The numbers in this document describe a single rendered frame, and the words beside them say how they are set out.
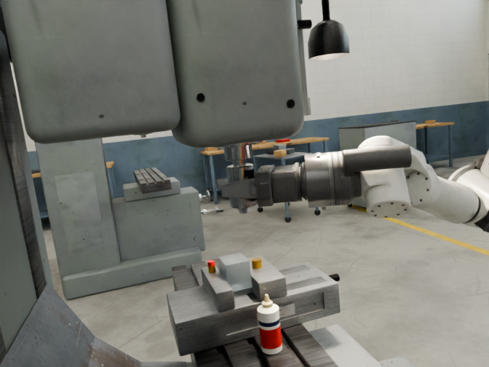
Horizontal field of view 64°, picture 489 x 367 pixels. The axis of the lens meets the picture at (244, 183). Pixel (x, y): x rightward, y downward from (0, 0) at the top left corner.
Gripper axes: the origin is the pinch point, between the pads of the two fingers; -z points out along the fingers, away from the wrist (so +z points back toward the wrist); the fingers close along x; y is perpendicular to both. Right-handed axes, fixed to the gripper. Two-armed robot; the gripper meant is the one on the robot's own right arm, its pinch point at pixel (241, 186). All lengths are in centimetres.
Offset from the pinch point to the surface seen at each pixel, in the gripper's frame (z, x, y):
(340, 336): 15.0, -19.3, 40.0
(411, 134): 139, -468, 31
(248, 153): 2.0, 1.4, -5.7
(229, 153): -1.0, 2.1, -6.1
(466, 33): 360, -885, -141
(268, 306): 2.0, -1.3, 22.7
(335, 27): 17.9, -6.6, -24.8
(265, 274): 0.5, -11.6, 20.8
